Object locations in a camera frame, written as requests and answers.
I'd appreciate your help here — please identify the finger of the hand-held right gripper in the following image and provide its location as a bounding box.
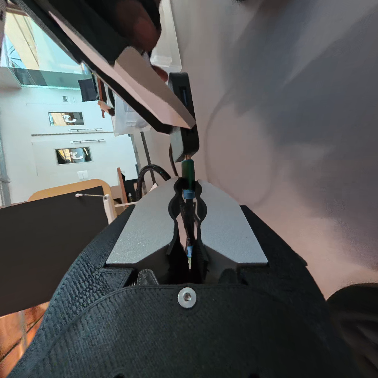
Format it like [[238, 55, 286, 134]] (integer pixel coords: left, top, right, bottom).
[[32, 12, 197, 135]]

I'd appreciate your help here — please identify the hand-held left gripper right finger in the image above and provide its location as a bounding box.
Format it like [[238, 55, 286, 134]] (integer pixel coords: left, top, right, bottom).
[[195, 178, 269, 281]]

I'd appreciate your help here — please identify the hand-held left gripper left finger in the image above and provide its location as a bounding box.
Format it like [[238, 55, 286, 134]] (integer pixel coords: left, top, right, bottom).
[[105, 177, 183, 281]]

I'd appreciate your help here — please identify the black adapter hub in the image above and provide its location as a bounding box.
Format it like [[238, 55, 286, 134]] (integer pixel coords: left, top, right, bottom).
[[168, 72, 200, 163]]

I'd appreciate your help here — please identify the clear plastic storage box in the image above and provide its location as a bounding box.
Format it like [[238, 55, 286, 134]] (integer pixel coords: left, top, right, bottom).
[[114, 0, 182, 136]]

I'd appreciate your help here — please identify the grey desk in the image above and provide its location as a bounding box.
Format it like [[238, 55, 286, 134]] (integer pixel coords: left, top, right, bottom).
[[141, 0, 378, 299]]

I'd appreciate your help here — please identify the person's right hand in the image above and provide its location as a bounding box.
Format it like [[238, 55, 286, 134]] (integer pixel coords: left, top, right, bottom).
[[115, 0, 169, 83]]

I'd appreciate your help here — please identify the black panel wooden edge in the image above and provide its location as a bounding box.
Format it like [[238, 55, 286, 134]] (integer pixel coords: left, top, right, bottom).
[[0, 179, 119, 318]]

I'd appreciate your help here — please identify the dark cloth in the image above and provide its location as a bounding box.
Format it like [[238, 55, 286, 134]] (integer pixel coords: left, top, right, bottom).
[[326, 282, 378, 378]]

